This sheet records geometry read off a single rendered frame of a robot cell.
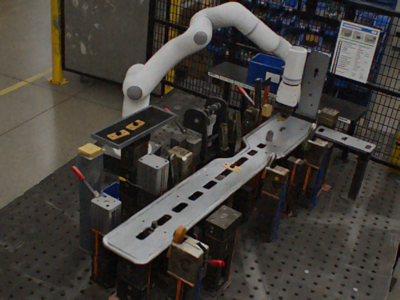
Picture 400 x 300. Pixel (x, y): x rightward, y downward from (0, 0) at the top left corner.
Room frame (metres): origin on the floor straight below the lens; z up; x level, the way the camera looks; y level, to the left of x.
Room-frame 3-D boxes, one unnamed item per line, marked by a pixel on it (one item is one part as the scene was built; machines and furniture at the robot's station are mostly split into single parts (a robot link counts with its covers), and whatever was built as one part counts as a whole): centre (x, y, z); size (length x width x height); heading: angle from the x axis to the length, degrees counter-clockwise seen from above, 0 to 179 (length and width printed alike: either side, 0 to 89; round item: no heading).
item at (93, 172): (1.69, 0.39, 0.92); 0.08 x 0.08 x 0.44; 60
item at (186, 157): (1.89, 0.07, 0.89); 0.13 x 0.11 x 0.38; 60
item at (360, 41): (2.78, -0.74, 1.30); 0.23 x 0.02 x 0.31; 60
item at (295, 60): (2.36, -0.38, 1.35); 0.09 x 0.08 x 0.13; 5
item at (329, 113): (2.52, -0.63, 0.88); 0.08 x 0.08 x 0.36; 60
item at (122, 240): (1.93, -0.14, 1.00); 1.38 x 0.22 x 0.02; 150
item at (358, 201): (2.29, -0.78, 0.84); 0.11 x 0.06 x 0.29; 60
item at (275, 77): (2.85, -0.38, 1.10); 0.30 x 0.17 x 0.13; 68
